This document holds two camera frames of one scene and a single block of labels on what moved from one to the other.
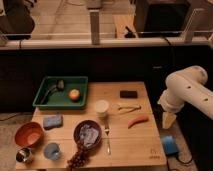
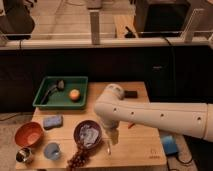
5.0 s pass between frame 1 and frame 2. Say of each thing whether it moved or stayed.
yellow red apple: stayed
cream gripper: moved
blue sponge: stayed
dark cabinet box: stayed
